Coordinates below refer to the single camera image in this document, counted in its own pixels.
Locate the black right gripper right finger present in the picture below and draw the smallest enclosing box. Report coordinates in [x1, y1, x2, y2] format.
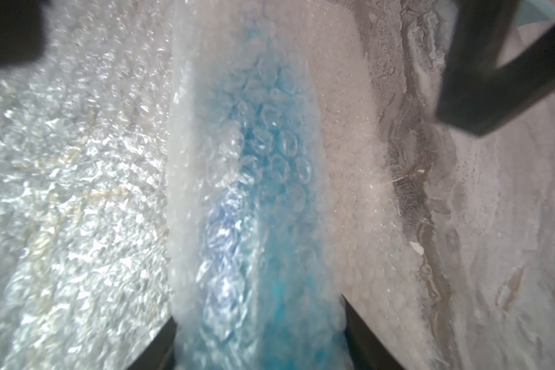
[343, 298, 404, 370]

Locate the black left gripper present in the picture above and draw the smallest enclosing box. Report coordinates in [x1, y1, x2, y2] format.
[0, 0, 49, 68]

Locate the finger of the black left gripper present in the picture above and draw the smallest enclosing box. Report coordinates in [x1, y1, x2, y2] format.
[436, 1, 555, 137]

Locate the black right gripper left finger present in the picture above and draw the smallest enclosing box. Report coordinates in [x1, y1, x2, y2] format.
[127, 318, 177, 370]

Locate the blue bottle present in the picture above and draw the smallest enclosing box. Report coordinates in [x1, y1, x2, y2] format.
[166, 1, 352, 369]

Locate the light blue desk calculator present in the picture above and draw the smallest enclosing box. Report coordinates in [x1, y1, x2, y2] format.
[511, 0, 555, 29]

